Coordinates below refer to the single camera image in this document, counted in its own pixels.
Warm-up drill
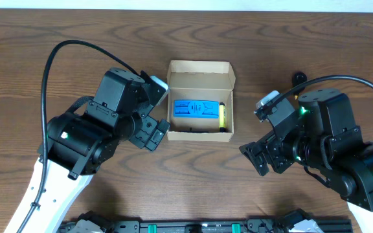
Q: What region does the blue whiteboard eraser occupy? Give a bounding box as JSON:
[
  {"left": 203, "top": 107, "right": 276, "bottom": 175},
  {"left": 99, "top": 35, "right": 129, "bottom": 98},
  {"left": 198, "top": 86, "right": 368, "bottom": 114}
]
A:
[{"left": 173, "top": 100, "right": 219, "bottom": 118}]

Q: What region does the brown cardboard box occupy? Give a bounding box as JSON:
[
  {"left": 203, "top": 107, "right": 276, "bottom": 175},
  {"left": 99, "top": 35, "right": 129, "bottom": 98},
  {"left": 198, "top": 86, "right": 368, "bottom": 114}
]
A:
[{"left": 167, "top": 60, "right": 236, "bottom": 142}]

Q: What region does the yellow highlighter pen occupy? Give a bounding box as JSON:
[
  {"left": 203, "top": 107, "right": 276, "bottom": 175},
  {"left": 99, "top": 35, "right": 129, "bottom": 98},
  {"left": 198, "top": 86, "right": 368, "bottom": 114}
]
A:
[{"left": 219, "top": 102, "right": 227, "bottom": 133}]

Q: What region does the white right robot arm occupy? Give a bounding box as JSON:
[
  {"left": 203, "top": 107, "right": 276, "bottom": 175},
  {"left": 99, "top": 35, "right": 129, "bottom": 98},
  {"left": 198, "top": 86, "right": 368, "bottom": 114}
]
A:
[{"left": 240, "top": 89, "right": 373, "bottom": 232}]

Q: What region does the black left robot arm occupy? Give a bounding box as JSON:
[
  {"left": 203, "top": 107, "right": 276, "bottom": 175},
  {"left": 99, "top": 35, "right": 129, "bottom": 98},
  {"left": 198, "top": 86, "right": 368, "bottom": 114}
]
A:
[{"left": 5, "top": 68, "right": 170, "bottom": 232}]

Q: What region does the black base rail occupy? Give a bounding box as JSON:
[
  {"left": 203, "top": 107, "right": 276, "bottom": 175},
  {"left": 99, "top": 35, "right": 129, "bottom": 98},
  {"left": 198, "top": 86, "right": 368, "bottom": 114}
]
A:
[{"left": 57, "top": 209, "right": 353, "bottom": 233}]

